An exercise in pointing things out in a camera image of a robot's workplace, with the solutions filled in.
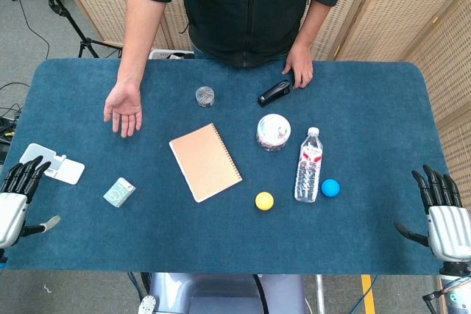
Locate person left hand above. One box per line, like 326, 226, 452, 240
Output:
282, 43, 314, 90

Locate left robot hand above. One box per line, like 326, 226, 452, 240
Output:
0, 155, 62, 250

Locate person right hand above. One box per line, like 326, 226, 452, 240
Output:
103, 79, 144, 139

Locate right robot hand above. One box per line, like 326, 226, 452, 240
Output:
393, 164, 471, 264

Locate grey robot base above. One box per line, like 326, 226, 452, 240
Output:
138, 272, 308, 314

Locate person left forearm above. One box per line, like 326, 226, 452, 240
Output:
290, 0, 334, 52

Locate person right forearm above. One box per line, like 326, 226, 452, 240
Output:
116, 0, 172, 87

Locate light green tissue packet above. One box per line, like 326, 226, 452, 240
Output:
102, 176, 137, 208

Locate black stapler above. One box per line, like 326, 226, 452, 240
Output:
257, 79, 292, 108

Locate white phone stand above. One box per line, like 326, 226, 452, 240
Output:
18, 143, 86, 186

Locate white round container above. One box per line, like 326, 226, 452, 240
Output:
255, 113, 292, 153

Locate person black jacket torso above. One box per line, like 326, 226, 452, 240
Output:
125, 0, 355, 69

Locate brown spiral notebook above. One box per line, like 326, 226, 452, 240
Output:
169, 123, 244, 204

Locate clear plastic water bottle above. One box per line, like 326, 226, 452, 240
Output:
294, 126, 325, 204

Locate black tripod stand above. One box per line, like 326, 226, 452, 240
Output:
28, 0, 123, 59

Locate blue ball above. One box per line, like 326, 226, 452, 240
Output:
320, 178, 341, 198

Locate yellow ball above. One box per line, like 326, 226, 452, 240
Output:
254, 191, 275, 212

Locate blue table mat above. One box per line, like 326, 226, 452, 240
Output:
0, 57, 452, 276

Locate black cable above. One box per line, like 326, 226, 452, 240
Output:
6, 0, 51, 60

